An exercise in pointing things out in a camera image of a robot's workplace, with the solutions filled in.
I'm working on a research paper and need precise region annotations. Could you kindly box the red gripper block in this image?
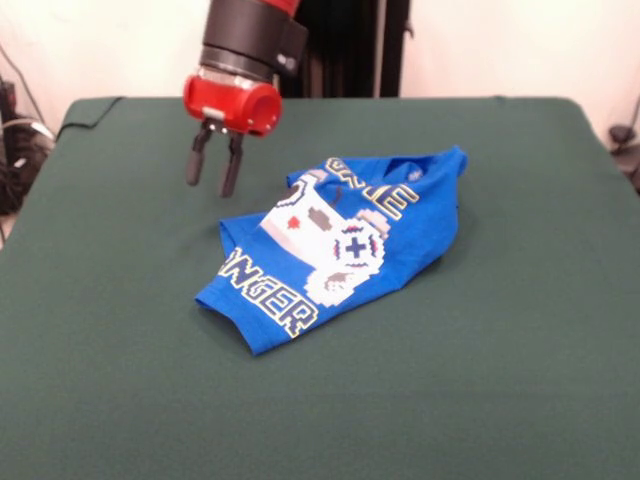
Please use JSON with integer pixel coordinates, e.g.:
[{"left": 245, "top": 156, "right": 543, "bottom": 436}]
[{"left": 182, "top": 73, "right": 284, "bottom": 199}]

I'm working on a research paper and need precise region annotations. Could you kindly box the blue printed T-shirt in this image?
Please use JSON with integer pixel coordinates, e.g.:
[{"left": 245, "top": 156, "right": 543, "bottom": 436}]
[{"left": 194, "top": 144, "right": 470, "bottom": 357}]

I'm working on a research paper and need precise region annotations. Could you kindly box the dark green table cloth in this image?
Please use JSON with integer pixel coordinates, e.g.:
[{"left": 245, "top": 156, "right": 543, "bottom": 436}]
[{"left": 0, "top": 95, "right": 640, "bottom": 480}]

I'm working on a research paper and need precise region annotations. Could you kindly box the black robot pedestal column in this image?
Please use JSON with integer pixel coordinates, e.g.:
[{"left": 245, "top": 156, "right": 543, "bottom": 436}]
[{"left": 234, "top": 0, "right": 416, "bottom": 99}]

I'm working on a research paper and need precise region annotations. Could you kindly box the black and white cable bundle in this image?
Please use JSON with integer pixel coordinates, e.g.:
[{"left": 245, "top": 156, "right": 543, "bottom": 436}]
[{"left": 0, "top": 44, "right": 56, "bottom": 246}]

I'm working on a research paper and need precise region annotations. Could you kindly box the black cable plug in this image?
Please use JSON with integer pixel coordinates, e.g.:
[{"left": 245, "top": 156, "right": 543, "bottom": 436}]
[{"left": 607, "top": 94, "right": 640, "bottom": 196}]

